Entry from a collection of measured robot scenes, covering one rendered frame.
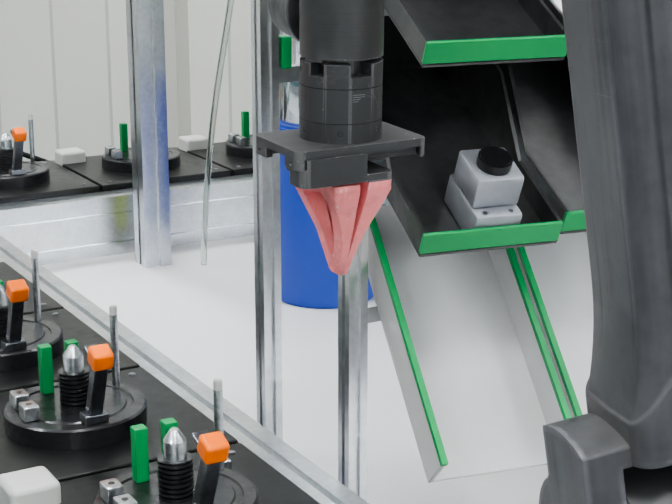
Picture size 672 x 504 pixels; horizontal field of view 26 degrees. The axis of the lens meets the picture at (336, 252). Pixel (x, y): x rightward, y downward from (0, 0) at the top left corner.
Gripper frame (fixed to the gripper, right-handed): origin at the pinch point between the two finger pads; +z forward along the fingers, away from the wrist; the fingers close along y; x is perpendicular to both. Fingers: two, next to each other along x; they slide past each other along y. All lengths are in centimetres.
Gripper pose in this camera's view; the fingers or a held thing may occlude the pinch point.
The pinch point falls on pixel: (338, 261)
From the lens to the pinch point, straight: 103.0
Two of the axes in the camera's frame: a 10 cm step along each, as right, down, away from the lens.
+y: -8.7, 1.4, -4.8
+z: -0.1, 9.6, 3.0
